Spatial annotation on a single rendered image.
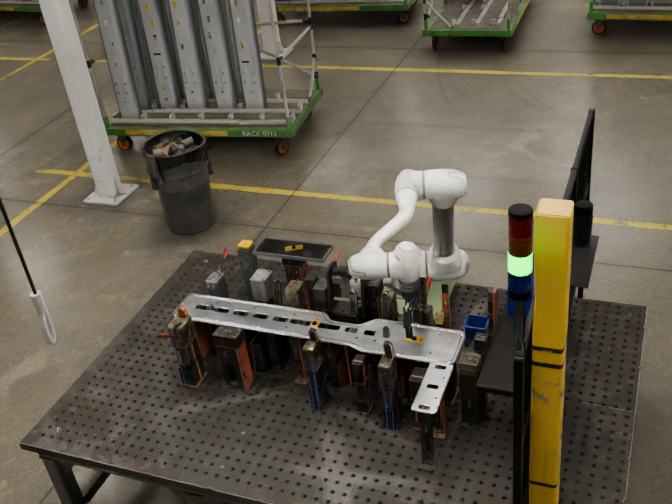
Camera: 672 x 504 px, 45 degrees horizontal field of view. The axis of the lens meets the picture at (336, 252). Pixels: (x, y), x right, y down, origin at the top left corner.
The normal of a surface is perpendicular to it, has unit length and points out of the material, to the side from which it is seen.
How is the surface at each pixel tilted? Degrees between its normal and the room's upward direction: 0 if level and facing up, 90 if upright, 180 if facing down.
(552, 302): 90
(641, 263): 0
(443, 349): 0
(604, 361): 0
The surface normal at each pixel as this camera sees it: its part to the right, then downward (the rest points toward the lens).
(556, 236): -0.36, 0.54
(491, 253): -0.11, -0.84
